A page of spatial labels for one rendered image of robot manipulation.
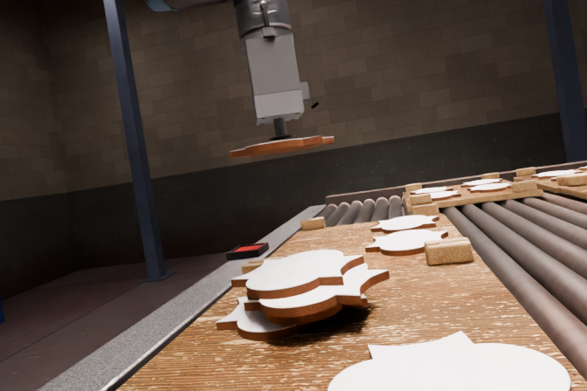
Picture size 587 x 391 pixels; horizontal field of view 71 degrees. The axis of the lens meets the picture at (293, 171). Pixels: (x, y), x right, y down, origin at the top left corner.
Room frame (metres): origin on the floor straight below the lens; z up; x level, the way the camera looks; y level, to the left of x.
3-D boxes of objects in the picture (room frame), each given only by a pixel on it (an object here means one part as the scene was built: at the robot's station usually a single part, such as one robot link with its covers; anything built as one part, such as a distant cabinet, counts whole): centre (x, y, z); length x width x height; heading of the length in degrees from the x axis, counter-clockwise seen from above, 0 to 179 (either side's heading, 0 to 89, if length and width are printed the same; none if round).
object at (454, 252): (0.55, -0.19, 0.95); 0.06 x 0.02 x 0.03; 77
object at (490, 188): (1.32, -0.52, 0.94); 0.41 x 0.35 x 0.04; 166
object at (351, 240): (0.80, -0.11, 0.93); 0.41 x 0.35 x 0.02; 166
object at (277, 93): (0.58, 0.00, 1.23); 0.10 x 0.09 x 0.16; 96
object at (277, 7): (0.58, 0.01, 1.30); 0.08 x 0.08 x 0.05
